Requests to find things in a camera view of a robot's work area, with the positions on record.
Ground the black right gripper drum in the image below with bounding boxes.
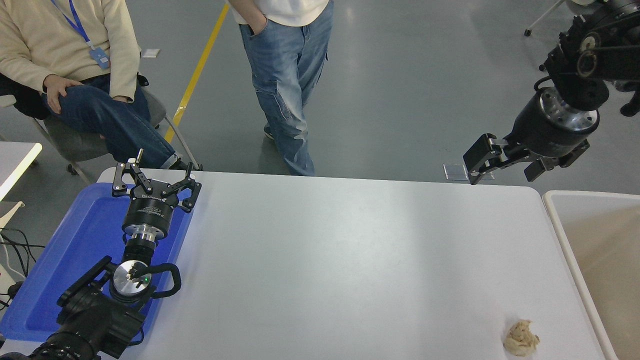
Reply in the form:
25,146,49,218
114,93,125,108
509,92,597,159

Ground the seated person's right hand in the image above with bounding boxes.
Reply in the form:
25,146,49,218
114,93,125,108
42,75,84,115

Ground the large pale bin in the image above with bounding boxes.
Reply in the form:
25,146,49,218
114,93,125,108
542,190,640,360

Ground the grey chair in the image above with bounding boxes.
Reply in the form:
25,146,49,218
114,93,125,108
0,72,203,186

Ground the black cable bundle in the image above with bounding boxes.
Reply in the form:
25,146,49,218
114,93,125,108
0,227,47,308

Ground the blue plastic tray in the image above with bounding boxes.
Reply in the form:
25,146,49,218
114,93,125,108
0,182,196,344

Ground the standing person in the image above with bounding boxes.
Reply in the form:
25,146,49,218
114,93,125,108
227,0,335,177

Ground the white wheeled office chair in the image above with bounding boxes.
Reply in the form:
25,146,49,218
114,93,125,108
524,0,568,37

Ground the white side table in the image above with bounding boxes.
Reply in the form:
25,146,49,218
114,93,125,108
0,141,43,201

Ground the blue lanyard badge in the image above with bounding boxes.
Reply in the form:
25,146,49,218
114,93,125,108
50,0,111,70

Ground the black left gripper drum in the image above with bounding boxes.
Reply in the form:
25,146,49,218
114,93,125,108
122,179,181,234

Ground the seated person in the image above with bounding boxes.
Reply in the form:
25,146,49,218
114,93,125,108
0,0,202,172

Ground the tan paper ball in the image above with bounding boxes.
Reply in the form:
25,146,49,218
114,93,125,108
503,319,541,357

